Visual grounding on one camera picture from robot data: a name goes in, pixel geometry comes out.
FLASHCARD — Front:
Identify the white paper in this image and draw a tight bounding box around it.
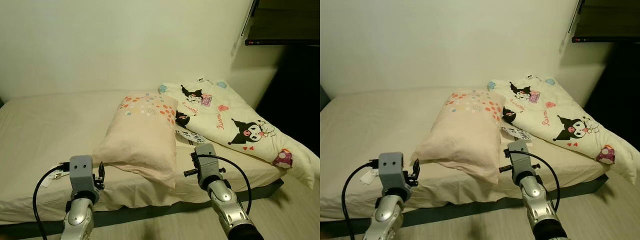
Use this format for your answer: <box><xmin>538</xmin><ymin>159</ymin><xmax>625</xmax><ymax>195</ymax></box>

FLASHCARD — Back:
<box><xmin>359</xmin><ymin>169</ymin><xmax>378</xmax><ymax>186</ymax></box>
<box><xmin>42</xmin><ymin>170</ymin><xmax>68</xmax><ymax>188</ymax></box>

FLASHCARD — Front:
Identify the pink dotted pillow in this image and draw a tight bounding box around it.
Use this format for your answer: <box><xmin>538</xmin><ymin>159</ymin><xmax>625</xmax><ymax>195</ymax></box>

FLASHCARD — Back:
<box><xmin>411</xmin><ymin>90</ymin><xmax>506</xmax><ymax>186</ymax></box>
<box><xmin>92</xmin><ymin>93</ymin><xmax>180</xmax><ymax>189</ymax></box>

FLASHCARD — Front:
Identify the cream sheeted bed mattress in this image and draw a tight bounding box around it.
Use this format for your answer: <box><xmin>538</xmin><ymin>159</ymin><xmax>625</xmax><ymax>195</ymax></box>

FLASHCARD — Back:
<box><xmin>0</xmin><ymin>90</ymin><xmax>321</xmax><ymax>226</ymax></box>
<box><xmin>320</xmin><ymin>87</ymin><xmax>640</xmax><ymax>221</ymax></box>

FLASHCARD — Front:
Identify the cream Kuromi print quilt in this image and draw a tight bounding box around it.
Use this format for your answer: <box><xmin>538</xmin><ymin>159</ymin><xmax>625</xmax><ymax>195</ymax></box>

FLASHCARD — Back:
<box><xmin>158</xmin><ymin>78</ymin><xmax>321</xmax><ymax>190</ymax></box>
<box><xmin>487</xmin><ymin>75</ymin><xmax>640</xmax><ymax>186</ymax></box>

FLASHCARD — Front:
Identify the black flat television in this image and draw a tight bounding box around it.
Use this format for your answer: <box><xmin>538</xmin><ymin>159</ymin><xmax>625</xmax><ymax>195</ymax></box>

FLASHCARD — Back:
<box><xmin>570</xmin><ymin>0</ymin><xmax>640</xmax><ymax>43</ymax></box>
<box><xmin>241</xmin><ymin>0</ymin><xmax>321</xmax><ymax>47</ymax></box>

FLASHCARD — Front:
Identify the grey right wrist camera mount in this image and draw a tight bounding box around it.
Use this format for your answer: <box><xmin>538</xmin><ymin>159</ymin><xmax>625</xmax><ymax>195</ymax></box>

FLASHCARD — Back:
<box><xmin>194</xmin><ymin>143</ymin><xmax>221</xmax><ymax>181</ymax></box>
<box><xmin>507</xmin><ymin>140</ymin><xmax>533</xmax><ymax>175</ymax></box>

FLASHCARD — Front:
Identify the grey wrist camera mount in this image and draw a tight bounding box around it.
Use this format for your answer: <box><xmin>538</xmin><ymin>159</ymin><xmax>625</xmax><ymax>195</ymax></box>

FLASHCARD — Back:
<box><xmin>68</xmin><ymin>155</ymin><xmax>97</xmax><ymax>193</ymax></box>
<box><xmin>507</xmin><ymin>140</ymin><xmax>533</xmax><ymax>175</ymax></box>
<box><xmin>378</xmin><ymin>152</ymin><xmax>407</xmax><ymax>191</ymax></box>
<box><xmin>194</xmin><ymin>143</ymin><xmax>221</xmax><ymax>181</ymax></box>

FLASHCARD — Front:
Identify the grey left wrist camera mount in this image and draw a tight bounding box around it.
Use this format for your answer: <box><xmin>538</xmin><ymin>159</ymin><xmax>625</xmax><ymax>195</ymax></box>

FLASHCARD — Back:
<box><xmin>68</xmin><ymin>155</ymin><xmax>97</xmax><ymax>193</ymax></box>
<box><xmin>378</xmin><ymin>152</ymin><xmax>407</xmax><ymax>191</ymax></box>

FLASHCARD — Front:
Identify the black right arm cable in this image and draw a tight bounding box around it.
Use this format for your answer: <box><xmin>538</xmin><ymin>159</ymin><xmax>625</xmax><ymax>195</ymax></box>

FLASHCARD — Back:
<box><xmin>191</xmin><ymin>154</ymin><xmax>252</xmax><ymax>216</ymax></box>
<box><xmin>504</xmin><ymin>149</ymin><xmax>561</xmax><ymax>213</ymax></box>

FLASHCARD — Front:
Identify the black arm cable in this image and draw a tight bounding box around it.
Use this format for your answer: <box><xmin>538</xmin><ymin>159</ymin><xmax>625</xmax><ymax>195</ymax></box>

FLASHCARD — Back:
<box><xmin>504</xmin><ymin>149</ymin><xmax>561</xmax><ymax>213</ymax></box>
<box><xmin>341</xmin><ymin>160</ymin><xmax>381</xmax><ymax>240</ymax></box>
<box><xmin>32</xmin><ymin>162</ymin><xmax>71</xmax><ymax>240</ymax></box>
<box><xmin>191</xmin><ymin>154</ymin><xmax>252</xmax><ymax>216</ymax></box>

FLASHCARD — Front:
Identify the dark grey bed frame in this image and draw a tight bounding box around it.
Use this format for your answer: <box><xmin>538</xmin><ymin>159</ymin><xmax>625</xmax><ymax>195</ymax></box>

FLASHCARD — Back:
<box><xmin>0</xmin><ymin>177</ymin><xmax>285</xmax><ymax>238</ymax></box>
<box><xmin>320</xmin><ymin>172</ymin><xmax>610</xmax><ymax>238</ymax></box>

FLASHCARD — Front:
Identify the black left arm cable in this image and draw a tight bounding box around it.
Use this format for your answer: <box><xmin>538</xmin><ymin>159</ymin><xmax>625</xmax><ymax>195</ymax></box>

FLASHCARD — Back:
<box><xmin>341</xmin><ymin>160</ymin><xmax>381</xmax><ymax>240</ymax></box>
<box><xmin>32</xmin><ymin>162</ymin><xmax>71</xmax><ymax>240</ymax></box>

